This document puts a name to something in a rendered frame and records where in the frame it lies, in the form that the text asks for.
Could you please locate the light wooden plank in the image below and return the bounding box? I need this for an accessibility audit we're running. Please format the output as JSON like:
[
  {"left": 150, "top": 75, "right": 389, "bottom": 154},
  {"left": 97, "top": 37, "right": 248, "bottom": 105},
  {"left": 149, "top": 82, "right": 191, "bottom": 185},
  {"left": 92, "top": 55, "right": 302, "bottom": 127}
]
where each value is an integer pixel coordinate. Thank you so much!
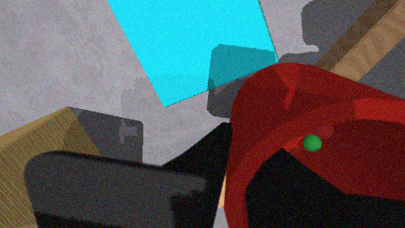
[{"left": 315, "top": 0, "right": 405, "bottom": 82}]

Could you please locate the green marble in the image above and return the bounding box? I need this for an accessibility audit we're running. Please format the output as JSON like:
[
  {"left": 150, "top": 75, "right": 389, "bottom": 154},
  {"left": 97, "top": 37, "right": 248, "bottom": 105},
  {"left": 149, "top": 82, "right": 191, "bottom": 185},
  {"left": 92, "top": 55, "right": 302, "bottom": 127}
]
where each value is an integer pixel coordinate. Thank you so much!
[{"left": 303, "top": 135, "right": 321, "bottom": 152}]

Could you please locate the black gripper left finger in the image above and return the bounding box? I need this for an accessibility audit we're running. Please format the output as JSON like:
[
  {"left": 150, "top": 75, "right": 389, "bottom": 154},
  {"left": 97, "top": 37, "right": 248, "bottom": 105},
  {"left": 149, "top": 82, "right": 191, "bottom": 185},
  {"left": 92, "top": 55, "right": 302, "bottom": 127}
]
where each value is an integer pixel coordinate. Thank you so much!
[{"left": 23, "top": 122, "right": 233, "bottom": 228}]

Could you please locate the dark red cup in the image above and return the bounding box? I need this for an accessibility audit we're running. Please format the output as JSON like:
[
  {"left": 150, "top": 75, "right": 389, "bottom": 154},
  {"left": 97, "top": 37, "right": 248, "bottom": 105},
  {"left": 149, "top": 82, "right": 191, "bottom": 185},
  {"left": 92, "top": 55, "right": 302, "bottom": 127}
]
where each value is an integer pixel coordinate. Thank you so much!
[{"left": 224, "top": 62, "right": 405, "bottom": 228}]

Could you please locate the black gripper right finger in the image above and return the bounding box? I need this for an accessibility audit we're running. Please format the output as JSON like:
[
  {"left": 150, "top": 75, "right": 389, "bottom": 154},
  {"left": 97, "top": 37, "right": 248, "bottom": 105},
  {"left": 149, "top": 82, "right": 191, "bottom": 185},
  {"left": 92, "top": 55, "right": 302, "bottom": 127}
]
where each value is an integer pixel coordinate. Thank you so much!
[{"left": 245, "top": 148, "right": 405, "bottom": 228}]

